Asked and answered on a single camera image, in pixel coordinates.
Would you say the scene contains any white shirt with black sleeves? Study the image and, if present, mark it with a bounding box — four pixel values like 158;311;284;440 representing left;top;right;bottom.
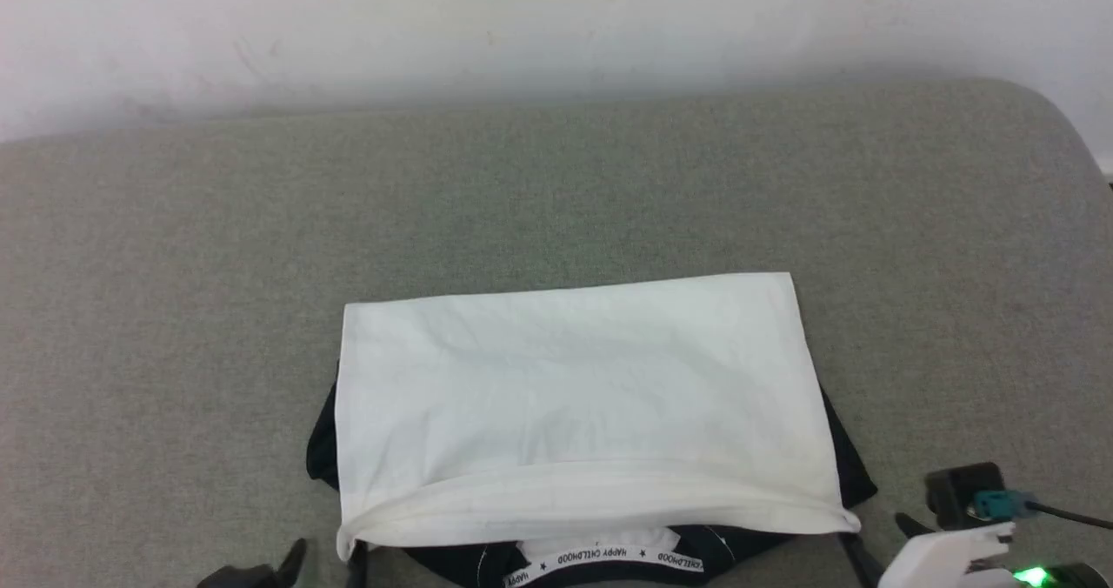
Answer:
304;271;879;588

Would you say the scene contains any grey-green fabric sofa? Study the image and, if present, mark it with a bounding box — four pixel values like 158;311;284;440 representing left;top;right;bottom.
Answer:
0;79;1113;588

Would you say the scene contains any right teal-plug black cable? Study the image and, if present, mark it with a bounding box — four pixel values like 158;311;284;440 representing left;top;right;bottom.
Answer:
972;491;1113;530

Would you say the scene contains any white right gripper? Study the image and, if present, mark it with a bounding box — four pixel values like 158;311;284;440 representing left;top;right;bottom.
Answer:
837;512;1017;588

